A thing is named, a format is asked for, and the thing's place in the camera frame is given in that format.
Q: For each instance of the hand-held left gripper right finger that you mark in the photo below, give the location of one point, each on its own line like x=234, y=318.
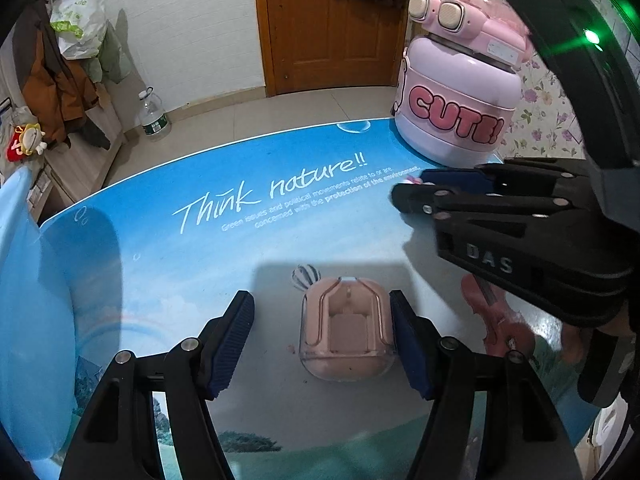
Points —
x=412, y=345

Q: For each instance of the white green plastic bag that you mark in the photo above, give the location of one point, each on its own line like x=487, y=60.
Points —
x=80, y=20

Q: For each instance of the brown wooden door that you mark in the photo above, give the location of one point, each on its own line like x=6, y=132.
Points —
x=330, y=35

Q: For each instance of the light wooden wardrobe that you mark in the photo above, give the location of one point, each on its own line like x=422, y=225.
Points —
x=75, y=175

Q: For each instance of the pale green garment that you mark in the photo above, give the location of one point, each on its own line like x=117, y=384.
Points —
x=112, y=60

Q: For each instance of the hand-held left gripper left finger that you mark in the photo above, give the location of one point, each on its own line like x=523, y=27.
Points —
x=230, y=347

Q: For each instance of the brown orange jacket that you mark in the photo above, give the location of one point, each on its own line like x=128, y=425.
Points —
x=55, y=90

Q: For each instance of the pink earbud case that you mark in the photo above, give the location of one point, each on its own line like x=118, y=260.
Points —
x=347, y=335

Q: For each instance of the pink lettered water bottle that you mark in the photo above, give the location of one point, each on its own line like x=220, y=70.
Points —
x=460, y=90

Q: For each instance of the large clear water bottle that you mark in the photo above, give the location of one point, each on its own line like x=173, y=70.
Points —
x=154, y=117

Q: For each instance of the red white plush toy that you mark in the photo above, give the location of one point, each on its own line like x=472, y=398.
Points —
x=27, y=142

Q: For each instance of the light blue plastic basin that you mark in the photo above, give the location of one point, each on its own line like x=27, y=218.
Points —
x=30, y=320

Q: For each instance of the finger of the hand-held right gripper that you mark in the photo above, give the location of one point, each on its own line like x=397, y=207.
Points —
x=550, y=255
x=540, y=177

